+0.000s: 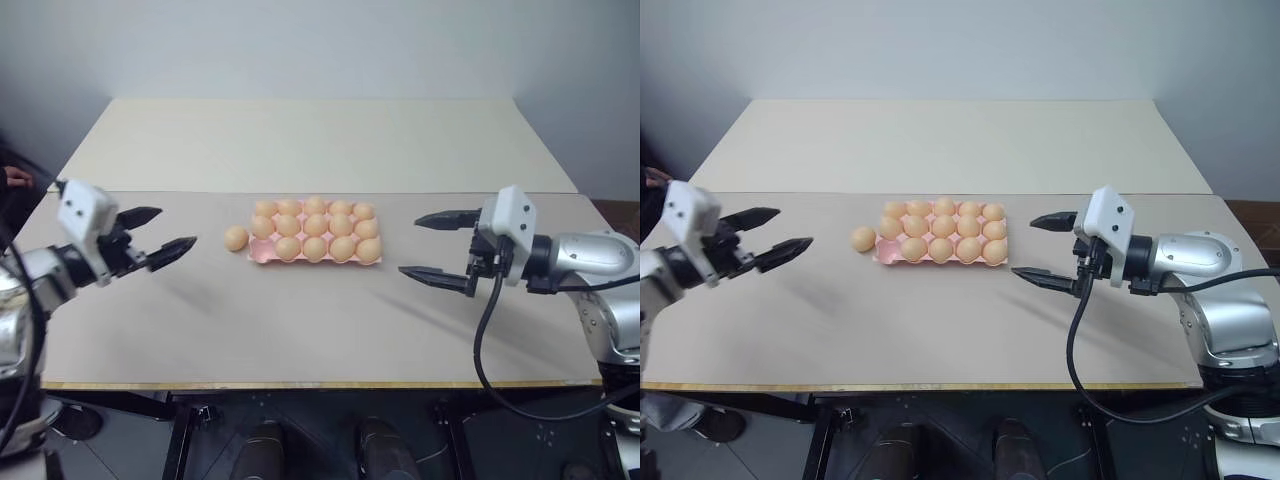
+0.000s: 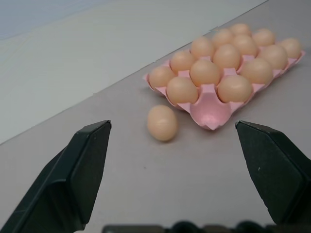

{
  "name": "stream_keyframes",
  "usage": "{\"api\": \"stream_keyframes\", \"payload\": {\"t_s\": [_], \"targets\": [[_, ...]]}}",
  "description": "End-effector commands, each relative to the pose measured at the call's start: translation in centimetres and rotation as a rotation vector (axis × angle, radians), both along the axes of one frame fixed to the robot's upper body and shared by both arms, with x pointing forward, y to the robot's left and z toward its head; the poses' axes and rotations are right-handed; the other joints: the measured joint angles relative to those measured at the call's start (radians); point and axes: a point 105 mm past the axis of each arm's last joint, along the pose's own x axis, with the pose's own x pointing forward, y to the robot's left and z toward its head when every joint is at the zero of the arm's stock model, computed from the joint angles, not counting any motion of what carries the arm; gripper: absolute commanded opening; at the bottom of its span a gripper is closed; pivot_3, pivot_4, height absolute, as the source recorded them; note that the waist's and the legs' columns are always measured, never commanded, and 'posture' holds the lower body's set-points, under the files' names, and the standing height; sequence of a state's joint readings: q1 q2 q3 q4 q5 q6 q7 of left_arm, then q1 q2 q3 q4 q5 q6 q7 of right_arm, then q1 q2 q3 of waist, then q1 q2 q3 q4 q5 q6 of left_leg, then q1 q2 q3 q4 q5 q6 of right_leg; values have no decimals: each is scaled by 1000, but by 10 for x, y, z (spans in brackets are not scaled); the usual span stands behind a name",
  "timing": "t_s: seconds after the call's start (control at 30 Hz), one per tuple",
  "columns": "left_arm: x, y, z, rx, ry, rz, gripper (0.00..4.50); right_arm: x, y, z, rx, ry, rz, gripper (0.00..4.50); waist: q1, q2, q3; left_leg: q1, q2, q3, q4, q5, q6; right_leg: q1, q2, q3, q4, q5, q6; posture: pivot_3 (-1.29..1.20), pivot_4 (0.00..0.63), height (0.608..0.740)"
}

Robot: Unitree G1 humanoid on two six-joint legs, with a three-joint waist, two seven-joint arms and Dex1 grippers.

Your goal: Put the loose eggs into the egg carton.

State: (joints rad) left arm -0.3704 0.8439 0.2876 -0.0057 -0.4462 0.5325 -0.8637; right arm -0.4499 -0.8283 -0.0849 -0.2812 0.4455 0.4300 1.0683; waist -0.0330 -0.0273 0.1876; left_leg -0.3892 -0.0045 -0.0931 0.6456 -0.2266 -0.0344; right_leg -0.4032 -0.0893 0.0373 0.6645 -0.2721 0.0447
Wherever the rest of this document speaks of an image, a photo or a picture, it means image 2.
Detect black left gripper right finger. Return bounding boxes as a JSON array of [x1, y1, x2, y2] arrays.
[[235, 120, 311, 226]]

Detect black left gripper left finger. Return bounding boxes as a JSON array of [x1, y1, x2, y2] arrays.
[[0, 119, 112, 233]]

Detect pink egg tray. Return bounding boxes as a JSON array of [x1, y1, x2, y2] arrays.
[[142, 50, 306, 131]]

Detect beige egg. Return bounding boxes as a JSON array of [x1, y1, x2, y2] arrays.
[[149, 66, 175, 88], [170, 50, 196, 74], [278, 37, 302, 59], [211, 28, 234, 49], [147, 104, 178, 142], [230, 23, 252, 36], [190, 60, 221, 87], [190, 36, 215, 60], [252, 28, 276, 47], [240, 58, 274, 85], [257, 45, 288, 70], [166, 76, 199, 106], [213, 44, 242, 70], [217, 75, 253, 102], [231, 33, 259, 57]]

